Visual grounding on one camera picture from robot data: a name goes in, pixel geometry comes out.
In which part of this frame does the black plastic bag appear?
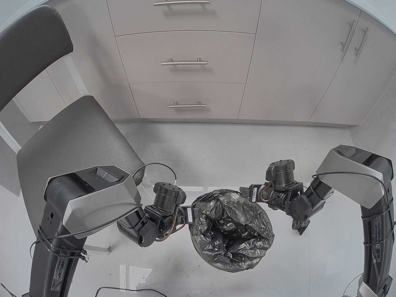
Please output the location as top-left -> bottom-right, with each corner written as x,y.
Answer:
189,189 -> 275,273

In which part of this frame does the black plastic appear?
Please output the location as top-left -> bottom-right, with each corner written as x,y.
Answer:
292,219 -> 310,236

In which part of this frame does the beige cabinet with drawers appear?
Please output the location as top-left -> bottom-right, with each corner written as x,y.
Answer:
14,0 -> 396,127

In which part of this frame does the grey padded white-framed chair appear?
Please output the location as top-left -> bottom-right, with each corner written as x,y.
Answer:
0,5 -> 147,256

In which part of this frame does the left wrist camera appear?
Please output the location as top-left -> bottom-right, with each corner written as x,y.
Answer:
185,206 -> 200,225

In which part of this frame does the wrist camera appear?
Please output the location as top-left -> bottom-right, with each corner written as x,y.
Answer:
185,206 -> 200,225
240,183 -> 263,203

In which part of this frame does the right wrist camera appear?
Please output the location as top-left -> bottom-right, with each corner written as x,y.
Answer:
240,183 -> 263,203

